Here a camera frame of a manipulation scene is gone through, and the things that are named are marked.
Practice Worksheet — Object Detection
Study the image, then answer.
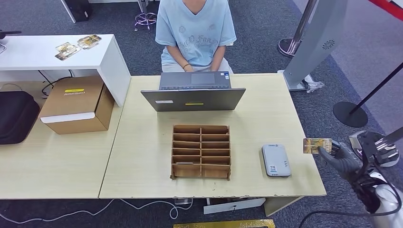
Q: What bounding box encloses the white side desk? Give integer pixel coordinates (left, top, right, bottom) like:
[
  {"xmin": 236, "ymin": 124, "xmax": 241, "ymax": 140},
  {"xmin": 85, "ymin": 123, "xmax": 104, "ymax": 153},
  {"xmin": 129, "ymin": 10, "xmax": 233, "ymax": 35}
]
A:
[{"xmin": 0, "ymin": 34, "xmax": 132, "ymax": 108}]

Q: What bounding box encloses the red barrier belt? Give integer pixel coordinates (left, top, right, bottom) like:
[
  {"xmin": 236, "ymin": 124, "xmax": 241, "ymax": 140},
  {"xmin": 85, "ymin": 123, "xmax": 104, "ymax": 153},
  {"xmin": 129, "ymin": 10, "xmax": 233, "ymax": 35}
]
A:
[{"xmin": 367, "ymin": 0, "xmax": 403, "ymax": 23}]

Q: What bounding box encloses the person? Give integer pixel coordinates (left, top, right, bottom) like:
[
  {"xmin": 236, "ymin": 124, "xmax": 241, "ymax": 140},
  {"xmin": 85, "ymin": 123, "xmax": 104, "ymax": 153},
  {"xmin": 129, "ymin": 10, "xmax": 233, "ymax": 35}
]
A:
[{"xmin": 155, "ymin": 0, "xmax": 237, "ymax": 74}]

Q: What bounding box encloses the crumpled clear plastic bag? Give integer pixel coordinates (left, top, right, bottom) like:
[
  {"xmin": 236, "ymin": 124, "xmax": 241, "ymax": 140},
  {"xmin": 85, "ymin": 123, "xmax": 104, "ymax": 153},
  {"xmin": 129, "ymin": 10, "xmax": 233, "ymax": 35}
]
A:
[{"xmin": 303, "ymin": 74, "xmax": 325, "ymax": 94}]

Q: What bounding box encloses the wooden slotted card organizer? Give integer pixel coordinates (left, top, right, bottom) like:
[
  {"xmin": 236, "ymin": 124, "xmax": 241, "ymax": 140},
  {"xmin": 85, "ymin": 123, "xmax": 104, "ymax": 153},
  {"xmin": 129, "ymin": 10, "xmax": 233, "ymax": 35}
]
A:
[{"xmin": 170, "ymin": 124, "xmax": 231, "ymax": 181}]

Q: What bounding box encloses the chrome stanchion post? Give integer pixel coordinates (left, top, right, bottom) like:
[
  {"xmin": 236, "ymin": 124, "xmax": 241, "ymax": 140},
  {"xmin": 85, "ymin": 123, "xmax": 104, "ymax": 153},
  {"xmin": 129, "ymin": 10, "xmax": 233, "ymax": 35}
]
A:
[{"xmin": 277, "ymin": 0, "xmax": 318, "ymax": 58}]

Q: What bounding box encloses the grey laptop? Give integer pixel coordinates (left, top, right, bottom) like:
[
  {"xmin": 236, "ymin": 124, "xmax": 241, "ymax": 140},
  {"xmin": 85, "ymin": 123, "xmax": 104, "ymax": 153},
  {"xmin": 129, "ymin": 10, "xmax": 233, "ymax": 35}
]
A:
[{"xmin": 140, "ymin": 71, "xmax": 247, "ymax": 113}]

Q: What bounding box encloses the brown cardboard box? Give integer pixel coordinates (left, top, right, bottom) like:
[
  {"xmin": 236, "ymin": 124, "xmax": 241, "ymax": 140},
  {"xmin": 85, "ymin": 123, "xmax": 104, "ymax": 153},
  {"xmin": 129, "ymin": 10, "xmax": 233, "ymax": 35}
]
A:
[{"xmin": 38, "ymin": 75, "xmax": 115, "ymax": 135}]

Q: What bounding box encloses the black cable under desk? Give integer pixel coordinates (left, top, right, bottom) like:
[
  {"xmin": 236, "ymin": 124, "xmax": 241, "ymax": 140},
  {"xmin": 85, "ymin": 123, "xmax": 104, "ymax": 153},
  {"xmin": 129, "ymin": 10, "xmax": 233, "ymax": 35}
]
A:
[{"xmin": 38, "ymin": 69, "xmax": 74, "ymax": 97}]

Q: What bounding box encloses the silver kiosk stand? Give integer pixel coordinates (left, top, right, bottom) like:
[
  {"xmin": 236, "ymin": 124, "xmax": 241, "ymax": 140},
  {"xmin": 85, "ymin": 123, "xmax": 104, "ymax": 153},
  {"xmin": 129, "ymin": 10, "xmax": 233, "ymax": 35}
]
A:
[{"xmin": 278, "ymin": 0, "xmax": 348, "ymax": 92}]

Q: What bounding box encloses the black soft case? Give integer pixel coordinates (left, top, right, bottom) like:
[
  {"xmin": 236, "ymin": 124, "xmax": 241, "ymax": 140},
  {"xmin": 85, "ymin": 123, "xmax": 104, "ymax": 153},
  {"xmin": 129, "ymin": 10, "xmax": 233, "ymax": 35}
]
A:
[{"xmin": 0, "ymin": 90, "xmax": 41, "ymax": 145}]

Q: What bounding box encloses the black floor cabinet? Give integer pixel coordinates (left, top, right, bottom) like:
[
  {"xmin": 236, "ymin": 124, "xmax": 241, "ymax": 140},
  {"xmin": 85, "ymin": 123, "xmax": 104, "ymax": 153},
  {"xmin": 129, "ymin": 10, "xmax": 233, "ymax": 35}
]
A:
[{"xmin": 60, "ymin": 0, "xmax": 93, "ymax": 24}]

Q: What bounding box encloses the wooden desk leg panel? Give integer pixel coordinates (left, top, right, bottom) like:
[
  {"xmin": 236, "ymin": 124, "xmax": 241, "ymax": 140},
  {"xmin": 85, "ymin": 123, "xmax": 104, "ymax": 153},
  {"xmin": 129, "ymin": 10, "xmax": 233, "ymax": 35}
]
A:
[{"xmin": 264, "ymin": 196, "xmax": 304, "ymax": 217}]

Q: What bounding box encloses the yellow autumn-tree hotel card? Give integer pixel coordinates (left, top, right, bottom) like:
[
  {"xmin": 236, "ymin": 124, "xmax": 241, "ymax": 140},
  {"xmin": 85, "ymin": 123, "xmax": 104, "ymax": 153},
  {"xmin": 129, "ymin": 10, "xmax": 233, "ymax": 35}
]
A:
[{"xmin": 303, "ymin": 138, "xmax": 333, "ymax": 155}]

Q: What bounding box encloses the black stanchion with round base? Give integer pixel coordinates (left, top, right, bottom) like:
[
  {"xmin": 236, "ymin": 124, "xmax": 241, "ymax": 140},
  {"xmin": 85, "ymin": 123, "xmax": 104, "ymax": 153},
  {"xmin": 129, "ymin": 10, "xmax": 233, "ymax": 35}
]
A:
[{"xmin": 333, "ymin": 61, "xmax": 403, "ymax": 128}]

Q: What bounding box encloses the grey card reader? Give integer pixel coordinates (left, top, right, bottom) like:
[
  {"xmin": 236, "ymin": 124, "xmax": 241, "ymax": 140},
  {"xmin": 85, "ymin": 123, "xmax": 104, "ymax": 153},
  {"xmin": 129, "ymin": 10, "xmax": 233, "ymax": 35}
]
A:
[{"xmin": 261, "ymin": 143, "xmax": 292, "ymax": 178}]

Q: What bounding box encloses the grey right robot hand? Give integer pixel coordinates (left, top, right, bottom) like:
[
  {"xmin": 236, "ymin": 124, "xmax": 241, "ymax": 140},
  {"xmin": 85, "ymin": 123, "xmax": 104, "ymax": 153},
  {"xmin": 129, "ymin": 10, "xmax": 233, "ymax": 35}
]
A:
[{"xmin": 317, "ymin": 141, "xmax": 363, "ymax": 184}]

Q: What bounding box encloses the black camera cable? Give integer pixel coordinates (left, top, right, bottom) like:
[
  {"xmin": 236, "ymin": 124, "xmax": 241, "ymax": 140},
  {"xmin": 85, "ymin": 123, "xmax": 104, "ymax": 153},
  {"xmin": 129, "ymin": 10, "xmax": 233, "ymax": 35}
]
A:
[{"xmin": 297, "ymin": 151, "xmax": 403, "ymax": 228}]

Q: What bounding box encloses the white floor cable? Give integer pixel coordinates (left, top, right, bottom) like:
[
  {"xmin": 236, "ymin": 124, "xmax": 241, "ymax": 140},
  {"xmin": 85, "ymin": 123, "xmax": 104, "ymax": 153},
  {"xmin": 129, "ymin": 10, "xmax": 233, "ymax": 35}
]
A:
[{"xmin": 0, "ymin": 198, "xmax": 193, "ymax": 226}]

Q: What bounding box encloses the chrome stool base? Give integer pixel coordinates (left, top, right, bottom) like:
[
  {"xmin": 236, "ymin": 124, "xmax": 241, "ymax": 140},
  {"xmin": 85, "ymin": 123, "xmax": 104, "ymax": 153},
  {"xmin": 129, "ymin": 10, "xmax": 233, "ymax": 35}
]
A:
[{"xmin": 134, "ymin": 0, "xmax": 159, "ymax": 32}]

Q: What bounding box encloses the chrome stanchion with mirror base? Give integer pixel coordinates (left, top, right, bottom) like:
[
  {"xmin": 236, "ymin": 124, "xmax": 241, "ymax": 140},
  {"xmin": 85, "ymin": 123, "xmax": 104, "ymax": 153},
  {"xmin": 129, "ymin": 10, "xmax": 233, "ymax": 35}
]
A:
[{"xmin": 348, "ymin": 126, "xmax": 403, "ymax": 168}]

